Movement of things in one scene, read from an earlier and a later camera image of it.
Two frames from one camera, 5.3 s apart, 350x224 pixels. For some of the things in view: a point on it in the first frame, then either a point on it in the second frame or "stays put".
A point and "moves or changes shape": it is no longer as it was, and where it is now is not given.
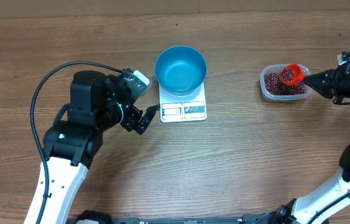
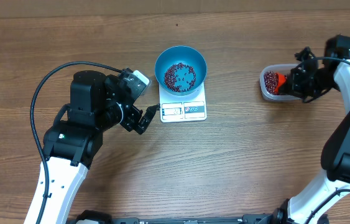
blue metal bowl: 180,70 stays put
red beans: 275,86 moves or changes shape
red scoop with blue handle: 298,75 moves or changes shape
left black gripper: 134,114 stays put
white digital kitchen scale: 191,107 stays put
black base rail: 99,216 stays put
